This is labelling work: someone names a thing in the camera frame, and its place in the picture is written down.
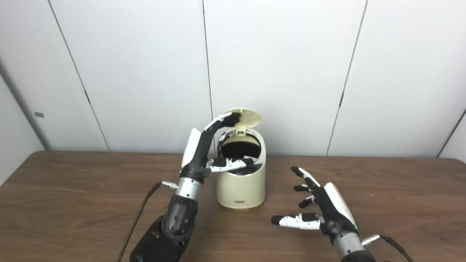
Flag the black bin liner bag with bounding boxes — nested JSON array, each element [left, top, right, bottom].
[[218, 133, 263, 176]]

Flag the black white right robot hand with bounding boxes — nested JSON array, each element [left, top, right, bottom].
[[271, 167, 359, 242]]

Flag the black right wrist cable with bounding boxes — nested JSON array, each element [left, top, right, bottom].
[[362, 235, 414, 262]]

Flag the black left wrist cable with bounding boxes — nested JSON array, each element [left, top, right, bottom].
[[116, 181, 179, 262]]

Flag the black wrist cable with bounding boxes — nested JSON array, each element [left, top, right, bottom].
[[362, 235, 414, 262], [116, 181, 179, 262]]

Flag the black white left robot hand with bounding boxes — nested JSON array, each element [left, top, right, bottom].
[[179, 112, 255, 180]]

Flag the cream-colored round bin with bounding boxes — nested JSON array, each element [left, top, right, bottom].
[[216, 108, 266, 210]]

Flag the cream round bin lid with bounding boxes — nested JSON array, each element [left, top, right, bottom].
[[223, 108, 262, 136]]

